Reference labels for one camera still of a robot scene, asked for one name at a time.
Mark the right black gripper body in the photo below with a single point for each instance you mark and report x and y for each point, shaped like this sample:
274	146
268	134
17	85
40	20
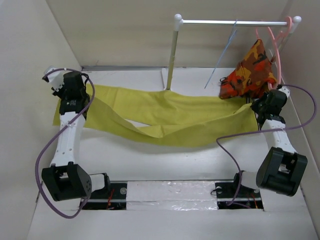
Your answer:
259	105

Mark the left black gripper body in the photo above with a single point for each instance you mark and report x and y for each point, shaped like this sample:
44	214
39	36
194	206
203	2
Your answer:
62	92

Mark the yellow trousers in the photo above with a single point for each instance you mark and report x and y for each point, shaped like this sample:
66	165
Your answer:
167	118

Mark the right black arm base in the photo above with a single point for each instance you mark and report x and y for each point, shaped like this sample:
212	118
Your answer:
228	198

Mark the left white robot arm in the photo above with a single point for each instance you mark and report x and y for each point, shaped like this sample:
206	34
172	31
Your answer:
65	179

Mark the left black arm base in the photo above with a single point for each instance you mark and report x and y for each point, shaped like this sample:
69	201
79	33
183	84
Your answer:
106	194

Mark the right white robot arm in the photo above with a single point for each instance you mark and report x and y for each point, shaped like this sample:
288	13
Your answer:
282	169

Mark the pink plastic hanger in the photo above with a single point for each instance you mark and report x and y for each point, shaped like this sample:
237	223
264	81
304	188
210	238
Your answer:
278	43

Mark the orange camouflage shorts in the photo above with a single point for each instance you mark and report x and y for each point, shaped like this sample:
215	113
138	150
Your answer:
252	76

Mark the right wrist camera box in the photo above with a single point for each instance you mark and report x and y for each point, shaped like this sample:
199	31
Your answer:
283	89

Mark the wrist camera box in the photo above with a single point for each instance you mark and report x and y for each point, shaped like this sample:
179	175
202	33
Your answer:
56	78
283	89

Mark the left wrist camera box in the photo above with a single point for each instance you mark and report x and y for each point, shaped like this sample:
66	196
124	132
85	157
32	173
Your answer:
56	78

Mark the light blue wire hanger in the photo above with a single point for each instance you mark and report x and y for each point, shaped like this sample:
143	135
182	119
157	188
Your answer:
228	43

